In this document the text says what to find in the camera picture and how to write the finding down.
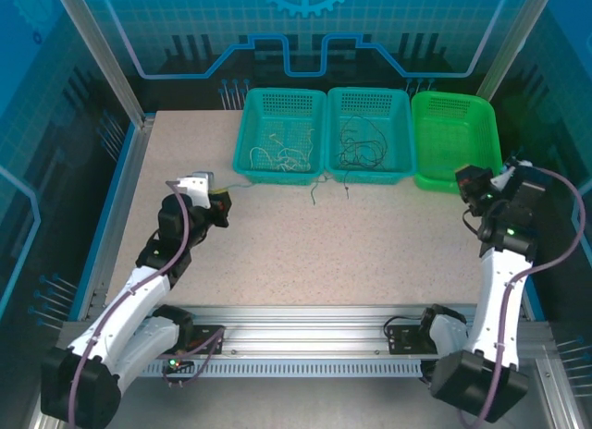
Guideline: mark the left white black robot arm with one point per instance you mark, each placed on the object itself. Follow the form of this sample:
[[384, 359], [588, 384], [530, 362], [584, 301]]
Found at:
[[120, 309]]

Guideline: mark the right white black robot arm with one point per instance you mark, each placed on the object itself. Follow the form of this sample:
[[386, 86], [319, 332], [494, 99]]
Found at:
[[499, 299]]

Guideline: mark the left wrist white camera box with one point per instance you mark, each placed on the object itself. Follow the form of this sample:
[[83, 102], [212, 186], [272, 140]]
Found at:
[[194, 188]]

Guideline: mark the small board with green light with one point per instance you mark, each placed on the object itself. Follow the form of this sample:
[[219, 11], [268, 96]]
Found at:
[[173, 363]]

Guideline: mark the aluminium rail beam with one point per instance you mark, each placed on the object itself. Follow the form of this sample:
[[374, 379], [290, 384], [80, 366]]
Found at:
[[300, 327]]

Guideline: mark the teal plastic perforated basket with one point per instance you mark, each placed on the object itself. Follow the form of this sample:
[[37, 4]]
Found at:
[[259, 124], [398, 124]]

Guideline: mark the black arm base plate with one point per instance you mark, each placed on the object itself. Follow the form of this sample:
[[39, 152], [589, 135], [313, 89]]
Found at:
[[400, 339], [208, 339]]

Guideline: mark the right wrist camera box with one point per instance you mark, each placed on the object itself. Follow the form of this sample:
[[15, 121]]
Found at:
[[506, 175]]

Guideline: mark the aluminium frame post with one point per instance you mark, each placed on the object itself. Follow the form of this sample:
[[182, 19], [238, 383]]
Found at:
[[513, 40], [106, 59]]

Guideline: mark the green plastic perforated basket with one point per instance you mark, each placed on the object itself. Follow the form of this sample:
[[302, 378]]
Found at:
[[453, 142]]

